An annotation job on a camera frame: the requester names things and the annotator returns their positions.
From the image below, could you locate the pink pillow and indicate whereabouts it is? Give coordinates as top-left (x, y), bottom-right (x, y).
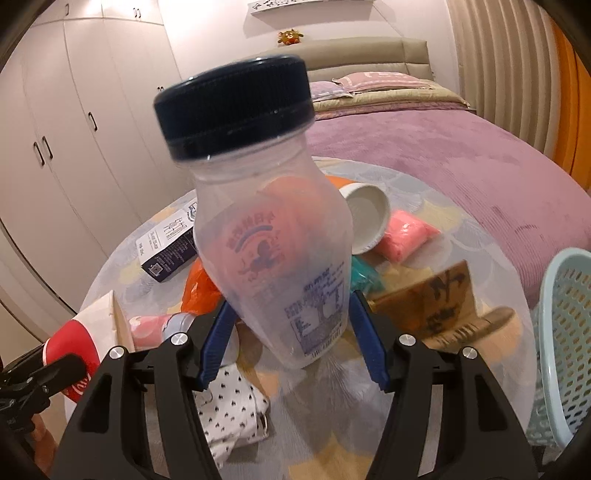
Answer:
top-left (335, 71), bottom-right (437, 93)

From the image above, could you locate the round table with patterned cloth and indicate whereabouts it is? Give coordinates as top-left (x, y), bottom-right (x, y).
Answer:
top-left (76, 157), bottom-right (543, 480)

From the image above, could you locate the beige padded headboard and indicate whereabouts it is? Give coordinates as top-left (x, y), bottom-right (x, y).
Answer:
top-left (259, 37), bottom-right (437, 84)

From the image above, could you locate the clear bottle with dark cap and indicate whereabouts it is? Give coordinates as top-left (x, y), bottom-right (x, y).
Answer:
top-left (154, 54), bottom-right (355, 370)

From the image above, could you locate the white black-dotted cloth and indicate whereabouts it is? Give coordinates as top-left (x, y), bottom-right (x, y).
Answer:
top-left (194, 362), bottom-right (271, 464)

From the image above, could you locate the pink packet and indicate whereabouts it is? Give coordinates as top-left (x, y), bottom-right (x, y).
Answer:
top-left (373, 210), bottom-right (437, 263)

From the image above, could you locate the white wall picture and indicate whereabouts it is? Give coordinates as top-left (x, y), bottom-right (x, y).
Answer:
top-left (247, 0), bottom-right (319, 14)

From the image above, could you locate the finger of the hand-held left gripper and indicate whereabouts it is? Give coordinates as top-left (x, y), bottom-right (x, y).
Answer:
top-left (0, 353), bottom-right (88, 403)

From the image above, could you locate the small pink and white bottle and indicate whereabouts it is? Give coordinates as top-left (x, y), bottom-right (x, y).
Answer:
top-left (129, 313), bottom-right (199, 356)

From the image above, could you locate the white and blue milk carton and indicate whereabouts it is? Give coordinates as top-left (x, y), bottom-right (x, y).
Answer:
top-left (135, 198), bottom-right (201, 283)

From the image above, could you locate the brown cardboard piece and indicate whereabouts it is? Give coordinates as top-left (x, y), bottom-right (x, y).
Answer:
top-left (369, 259), bottom-right (515, 356)

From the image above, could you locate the teal packet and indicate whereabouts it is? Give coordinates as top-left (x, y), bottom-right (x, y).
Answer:
top-left (350, 256), bottom-right (384, 296)

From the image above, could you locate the white wardrobe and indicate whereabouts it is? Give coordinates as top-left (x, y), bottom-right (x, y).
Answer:
top-left (0, 0), bottom-right (197, 319)

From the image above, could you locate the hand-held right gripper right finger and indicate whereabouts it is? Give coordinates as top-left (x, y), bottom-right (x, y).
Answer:
top-left (348, 291), bottom-right (541, 480)

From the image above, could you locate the beige curtain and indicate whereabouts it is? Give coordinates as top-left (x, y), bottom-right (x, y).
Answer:
top-left (445, 0), bottom-right (578, 162)

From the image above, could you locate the red and white paper cup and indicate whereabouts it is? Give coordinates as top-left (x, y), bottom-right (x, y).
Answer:
top-left (41, 291), bottom-right (137, 409)

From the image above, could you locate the light teal plastic basket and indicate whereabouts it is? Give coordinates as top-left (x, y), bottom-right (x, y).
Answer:
top-left (526, 248), bottom-right (591, 450)

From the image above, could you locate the folded beige quilt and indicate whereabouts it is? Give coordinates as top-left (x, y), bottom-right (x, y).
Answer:
top-left (314, 85), bottom-right (476, 121)

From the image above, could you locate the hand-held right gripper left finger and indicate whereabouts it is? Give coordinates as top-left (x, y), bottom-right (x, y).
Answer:
top-left (51, 302), bottom-right (241, 480)

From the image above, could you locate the orange curtain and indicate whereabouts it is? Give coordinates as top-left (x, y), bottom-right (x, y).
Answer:
top-left (551, 18), bottom-right (591, 190)

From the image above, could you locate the purple bed blanket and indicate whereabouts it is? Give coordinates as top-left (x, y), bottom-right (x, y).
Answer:
top-left (305, 108), bottom-right (591, 305)

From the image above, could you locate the purple pillow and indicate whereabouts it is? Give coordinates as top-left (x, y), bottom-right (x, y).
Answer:
top-left (308, 80), bottom-right (352, 103)

